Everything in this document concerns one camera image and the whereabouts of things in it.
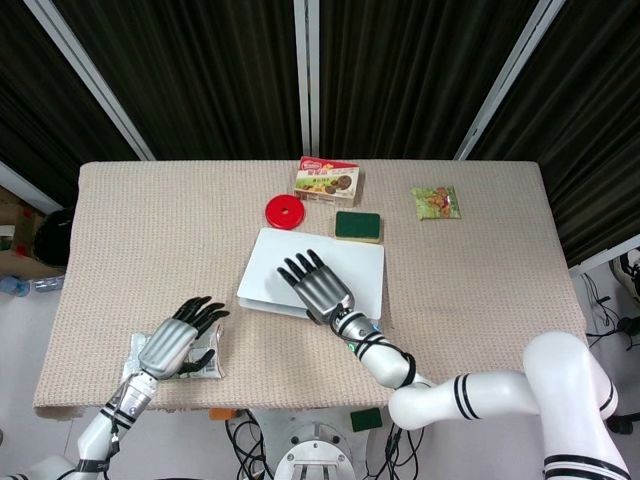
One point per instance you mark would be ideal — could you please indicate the black bag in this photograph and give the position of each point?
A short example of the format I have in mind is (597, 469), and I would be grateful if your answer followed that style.
(52, 237)

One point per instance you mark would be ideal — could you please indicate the beige woven tablecloth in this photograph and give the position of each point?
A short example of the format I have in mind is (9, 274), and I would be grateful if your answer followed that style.
(150, 250)

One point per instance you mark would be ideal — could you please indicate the black curtain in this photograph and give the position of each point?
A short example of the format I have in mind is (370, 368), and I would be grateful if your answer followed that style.
(210, 75)

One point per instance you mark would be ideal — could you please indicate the black white sneaker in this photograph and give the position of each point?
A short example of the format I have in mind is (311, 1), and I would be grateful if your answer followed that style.
(627, 270)

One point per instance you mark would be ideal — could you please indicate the clear plastic bottle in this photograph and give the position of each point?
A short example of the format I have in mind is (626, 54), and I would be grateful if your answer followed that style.
(30, 285)

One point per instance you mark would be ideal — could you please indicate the white tray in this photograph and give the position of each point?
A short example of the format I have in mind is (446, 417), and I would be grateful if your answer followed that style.
(350, 270)

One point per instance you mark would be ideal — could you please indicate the grey metal frame post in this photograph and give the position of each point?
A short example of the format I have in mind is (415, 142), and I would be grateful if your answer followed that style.
(505, 80)
(307, 75)
(92, 75)

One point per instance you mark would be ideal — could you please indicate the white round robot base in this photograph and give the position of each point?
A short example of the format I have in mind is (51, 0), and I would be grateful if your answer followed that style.
(318, 457)

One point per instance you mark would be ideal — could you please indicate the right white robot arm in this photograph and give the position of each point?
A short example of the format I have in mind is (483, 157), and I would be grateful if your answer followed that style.
(500, 395)

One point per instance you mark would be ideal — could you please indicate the green yellow sponge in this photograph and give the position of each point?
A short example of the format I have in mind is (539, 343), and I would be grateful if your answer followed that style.
(358, 226)

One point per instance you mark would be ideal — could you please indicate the orange small object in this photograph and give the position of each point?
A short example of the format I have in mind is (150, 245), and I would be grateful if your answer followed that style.
(222, 413)

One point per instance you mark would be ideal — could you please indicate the silver white foil packet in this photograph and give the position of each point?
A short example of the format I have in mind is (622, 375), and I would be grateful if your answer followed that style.
(212, 364)

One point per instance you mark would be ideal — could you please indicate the green snack packet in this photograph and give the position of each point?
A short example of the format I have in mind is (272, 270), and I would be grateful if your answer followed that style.
(436, 202)

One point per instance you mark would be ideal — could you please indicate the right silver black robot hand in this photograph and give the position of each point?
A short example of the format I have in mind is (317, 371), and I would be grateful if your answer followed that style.
(320, 289)

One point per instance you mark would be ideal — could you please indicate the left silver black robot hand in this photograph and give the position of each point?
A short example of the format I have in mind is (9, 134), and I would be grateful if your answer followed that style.
(167, 341)

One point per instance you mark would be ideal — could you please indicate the red round disc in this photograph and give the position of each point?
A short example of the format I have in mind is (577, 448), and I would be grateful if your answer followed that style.
(284, 211)

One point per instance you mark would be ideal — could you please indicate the cardboard box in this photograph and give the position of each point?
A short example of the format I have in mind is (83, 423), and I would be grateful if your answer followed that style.
(15, 230)

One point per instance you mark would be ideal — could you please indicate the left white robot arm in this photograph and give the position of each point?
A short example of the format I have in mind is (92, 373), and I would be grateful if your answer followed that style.
(100, 430)

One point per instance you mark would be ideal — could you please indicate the red green snack box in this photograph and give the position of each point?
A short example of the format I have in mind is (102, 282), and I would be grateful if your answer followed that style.
(327, 182)

